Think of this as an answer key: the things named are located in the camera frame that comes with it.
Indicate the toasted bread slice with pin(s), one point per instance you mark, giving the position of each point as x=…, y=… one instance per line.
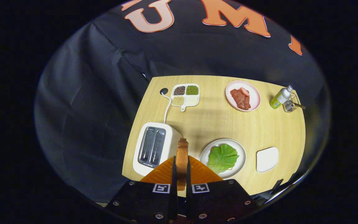
x=182, y=161

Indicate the pink plate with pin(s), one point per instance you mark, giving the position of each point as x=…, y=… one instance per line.
x=255, y=93

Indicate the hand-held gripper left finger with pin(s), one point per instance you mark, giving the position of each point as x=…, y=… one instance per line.
x=144, y=199

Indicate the brown meat slices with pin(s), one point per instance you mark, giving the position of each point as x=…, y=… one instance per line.
x=240, y=99

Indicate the green lettuce leaf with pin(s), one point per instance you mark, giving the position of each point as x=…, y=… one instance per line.
x=222, y=158

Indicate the red sausage slice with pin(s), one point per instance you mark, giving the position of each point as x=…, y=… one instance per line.
x=245, y=91

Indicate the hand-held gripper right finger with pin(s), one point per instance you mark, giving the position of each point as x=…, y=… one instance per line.
x=219, y=199

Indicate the white toaster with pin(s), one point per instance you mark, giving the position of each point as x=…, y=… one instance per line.
x=170, y=137

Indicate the pile of green beans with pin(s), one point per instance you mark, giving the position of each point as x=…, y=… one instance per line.
x=192, y=90

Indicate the pile of yellow beans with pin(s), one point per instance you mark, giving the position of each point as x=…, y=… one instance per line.
x=178, y=100

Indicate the pile of dark beans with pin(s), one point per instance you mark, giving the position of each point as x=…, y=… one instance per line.
x=179, y=90

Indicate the metal bottle with green label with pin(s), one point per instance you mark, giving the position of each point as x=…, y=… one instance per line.
x=278, y=99

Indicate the round white plate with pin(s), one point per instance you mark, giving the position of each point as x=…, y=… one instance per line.
x=242, y=163

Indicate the square white plate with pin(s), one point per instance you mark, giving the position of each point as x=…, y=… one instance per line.
x=267, y=159

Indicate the white divided tray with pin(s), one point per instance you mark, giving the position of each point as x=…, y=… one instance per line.
x=193, y=100

